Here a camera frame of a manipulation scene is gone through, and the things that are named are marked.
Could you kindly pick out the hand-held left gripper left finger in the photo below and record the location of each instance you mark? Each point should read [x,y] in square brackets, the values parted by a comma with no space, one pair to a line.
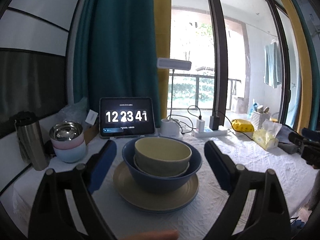
[102,170]

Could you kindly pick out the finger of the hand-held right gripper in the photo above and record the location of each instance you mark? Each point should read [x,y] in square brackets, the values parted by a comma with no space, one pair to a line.
[311,132]
[302,141]

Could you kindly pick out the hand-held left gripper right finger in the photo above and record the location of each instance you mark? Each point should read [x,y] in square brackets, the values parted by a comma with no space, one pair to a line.
[220,167]

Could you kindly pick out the cream plate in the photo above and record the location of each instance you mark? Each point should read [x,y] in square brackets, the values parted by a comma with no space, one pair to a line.
[125,182]

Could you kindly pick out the pink speckled white bowl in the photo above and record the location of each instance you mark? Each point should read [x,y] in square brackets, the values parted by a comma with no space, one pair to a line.
[147,173]

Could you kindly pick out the cream bowl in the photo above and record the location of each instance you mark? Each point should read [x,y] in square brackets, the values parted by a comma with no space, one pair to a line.
[162,150]

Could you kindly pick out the light blue plate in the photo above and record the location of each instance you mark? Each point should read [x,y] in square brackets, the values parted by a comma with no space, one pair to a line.
[162,206]

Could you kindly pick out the person's left hand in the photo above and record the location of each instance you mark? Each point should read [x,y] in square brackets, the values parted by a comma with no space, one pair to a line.
[155,237]

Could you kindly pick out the grey fabric pouch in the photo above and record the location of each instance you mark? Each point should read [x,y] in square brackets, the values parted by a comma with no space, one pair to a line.
[287,140]

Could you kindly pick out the white embossed tablecloth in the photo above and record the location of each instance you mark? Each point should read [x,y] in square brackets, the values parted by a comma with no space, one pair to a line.
[250,160]

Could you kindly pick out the white power strip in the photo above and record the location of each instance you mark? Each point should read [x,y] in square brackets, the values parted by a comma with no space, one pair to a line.
[212,133]

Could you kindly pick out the pale blue bowl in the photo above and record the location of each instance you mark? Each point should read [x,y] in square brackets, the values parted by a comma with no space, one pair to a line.
[70,155]

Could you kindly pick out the yellow tissue pack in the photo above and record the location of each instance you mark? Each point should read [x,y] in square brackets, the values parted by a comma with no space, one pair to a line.
[265,138]

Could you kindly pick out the black charger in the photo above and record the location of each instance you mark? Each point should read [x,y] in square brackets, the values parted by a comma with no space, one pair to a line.
[214,123]

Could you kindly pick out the white charger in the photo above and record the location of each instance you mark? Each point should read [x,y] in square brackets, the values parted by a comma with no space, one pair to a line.
[200,125]

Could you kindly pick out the yellow wet wipes pack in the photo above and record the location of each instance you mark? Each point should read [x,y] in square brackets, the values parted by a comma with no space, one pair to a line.
[242,126]

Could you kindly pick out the white woven basket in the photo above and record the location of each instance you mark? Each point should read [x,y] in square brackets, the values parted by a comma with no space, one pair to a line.
[260,117]

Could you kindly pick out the pink steel-lined bowl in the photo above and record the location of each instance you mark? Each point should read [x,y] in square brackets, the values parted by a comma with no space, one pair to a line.
[66,132]

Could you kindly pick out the small white box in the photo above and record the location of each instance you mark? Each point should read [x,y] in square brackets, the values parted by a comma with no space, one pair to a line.
[260,108]

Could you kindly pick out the white card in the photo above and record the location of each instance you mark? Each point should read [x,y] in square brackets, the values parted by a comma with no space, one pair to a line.
[91,117]

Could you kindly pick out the tablet with clock display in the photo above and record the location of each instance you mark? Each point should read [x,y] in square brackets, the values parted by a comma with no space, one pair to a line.
[125,116]

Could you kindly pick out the blue plastic bag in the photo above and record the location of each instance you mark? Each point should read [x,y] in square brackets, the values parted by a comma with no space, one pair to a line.
[252,107]

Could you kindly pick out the clear plastic bag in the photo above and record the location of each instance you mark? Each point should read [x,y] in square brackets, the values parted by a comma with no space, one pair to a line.
[72,108]

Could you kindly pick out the steel thermos bottle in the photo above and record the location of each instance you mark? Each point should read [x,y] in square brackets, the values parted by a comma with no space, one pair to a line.
[35,145]

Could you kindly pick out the teal curtain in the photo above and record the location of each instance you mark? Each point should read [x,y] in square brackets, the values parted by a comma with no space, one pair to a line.
[311,55]
[115,42]

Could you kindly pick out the light blue hanging towel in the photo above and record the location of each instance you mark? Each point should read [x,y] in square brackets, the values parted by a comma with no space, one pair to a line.
[272,65]

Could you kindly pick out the balcony railing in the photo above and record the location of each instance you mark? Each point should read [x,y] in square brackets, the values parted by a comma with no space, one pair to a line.
[200,80]

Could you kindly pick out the yellow curtain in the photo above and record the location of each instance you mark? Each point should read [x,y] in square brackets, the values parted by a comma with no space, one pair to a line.
[295,42]
[162,30]

